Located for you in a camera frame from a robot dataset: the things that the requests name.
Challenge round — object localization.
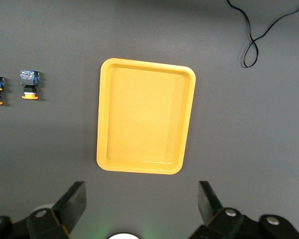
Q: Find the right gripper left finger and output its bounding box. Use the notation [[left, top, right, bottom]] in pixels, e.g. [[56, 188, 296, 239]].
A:
[[26, 181, 87, 239]]

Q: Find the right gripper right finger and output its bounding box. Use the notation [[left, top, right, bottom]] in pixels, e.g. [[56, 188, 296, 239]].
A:
[[191, 181, 244, 239]]

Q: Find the yellow plastic tray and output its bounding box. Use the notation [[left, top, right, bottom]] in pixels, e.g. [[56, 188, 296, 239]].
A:
[[96, 58, 197, 175]]

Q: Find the thin black cable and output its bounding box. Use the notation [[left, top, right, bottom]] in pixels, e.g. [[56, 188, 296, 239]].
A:
[[226, 0, 299, 68]]

